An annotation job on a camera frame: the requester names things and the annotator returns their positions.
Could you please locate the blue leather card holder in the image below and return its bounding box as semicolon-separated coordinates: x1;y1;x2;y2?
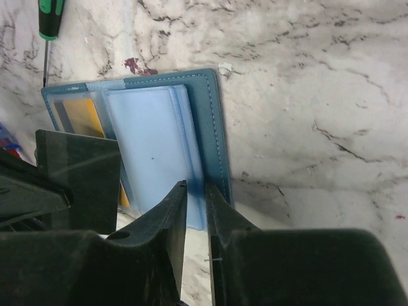
41;68;232;230

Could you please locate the green black screwdriver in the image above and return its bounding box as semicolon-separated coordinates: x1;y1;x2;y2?
38;0;65;87

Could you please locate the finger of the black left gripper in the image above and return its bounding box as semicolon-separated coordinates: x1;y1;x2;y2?
1;149;70;230

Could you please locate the black credit card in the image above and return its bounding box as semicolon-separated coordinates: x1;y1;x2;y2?
36;129;121;235

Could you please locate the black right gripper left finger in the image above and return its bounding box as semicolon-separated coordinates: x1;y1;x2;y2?
1;181;187;305

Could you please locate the blue red screwdriver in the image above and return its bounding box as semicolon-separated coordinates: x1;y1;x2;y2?
0;124;22;159

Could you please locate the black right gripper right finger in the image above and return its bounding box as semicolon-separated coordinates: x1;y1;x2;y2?
205;183;407;305

